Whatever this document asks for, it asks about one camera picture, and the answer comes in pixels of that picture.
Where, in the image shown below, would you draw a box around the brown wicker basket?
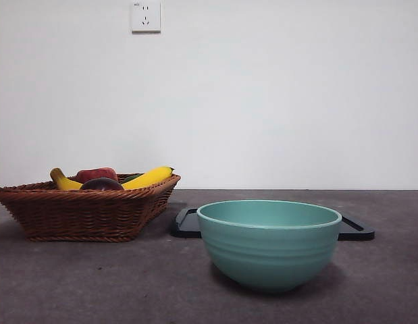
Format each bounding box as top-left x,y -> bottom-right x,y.
0,173 -> 182,242

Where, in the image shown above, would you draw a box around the dark purple plum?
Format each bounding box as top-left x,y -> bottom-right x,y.
80,178 -> 124,192

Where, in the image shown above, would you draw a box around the teal ceramic bowl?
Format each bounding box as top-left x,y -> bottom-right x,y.
196,199 -> 342,293

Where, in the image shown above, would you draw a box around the yellow banana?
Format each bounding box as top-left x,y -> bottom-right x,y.
49,165 -> 176,191

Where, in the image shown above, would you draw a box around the white wall power socket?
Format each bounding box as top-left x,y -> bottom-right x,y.
131,1 -> 161,34

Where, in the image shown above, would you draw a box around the red apple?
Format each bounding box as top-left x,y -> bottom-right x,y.
76,167 -> 118,184

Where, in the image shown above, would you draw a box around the black rectangular tray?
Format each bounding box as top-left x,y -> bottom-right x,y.
169,207 -> 375,241

